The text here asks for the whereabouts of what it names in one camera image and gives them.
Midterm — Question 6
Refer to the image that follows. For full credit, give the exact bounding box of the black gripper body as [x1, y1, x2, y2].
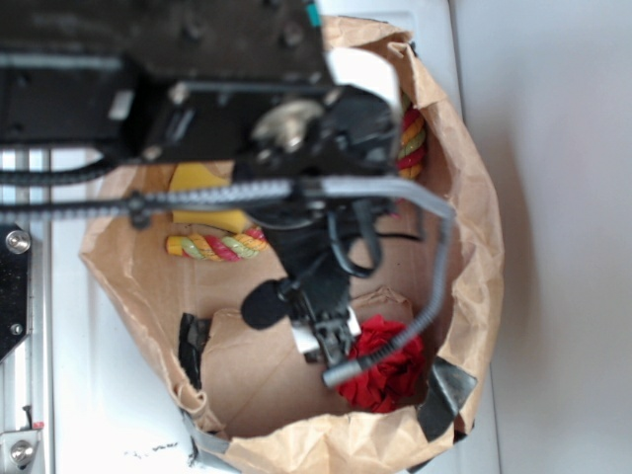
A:
[246, 166, 397, 365]

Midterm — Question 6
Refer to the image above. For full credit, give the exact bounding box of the red paper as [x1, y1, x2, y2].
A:
[337, 314, 426, 414]

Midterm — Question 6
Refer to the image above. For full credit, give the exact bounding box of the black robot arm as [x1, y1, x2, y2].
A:
[1, 1, 402, 366]

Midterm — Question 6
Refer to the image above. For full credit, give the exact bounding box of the brown paper bag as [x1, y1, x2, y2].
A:
[80, 17, 505, 473]

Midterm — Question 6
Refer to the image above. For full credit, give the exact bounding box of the black foam microphone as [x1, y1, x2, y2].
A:
[241, 279, 290, 330]

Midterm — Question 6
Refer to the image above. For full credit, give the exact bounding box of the yellow sponge piece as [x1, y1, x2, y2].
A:
[169, 163, 250, 233]

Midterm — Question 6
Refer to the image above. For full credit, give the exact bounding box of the red yellow green rope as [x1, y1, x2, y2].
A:
[166, 91, 428, 263]

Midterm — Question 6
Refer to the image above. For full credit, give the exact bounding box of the grey sleeved cable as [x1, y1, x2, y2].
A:
[295, 176, 456, 389]

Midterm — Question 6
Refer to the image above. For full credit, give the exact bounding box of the black braided cable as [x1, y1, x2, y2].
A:
[0, 162, 297, 228]

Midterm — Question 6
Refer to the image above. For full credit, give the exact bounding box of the black mounting bracket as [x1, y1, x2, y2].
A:
[0, 223, 32, 362]

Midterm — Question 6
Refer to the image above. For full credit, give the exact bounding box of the aluminium frame rail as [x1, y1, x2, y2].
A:
[1, 218, 54, 473]

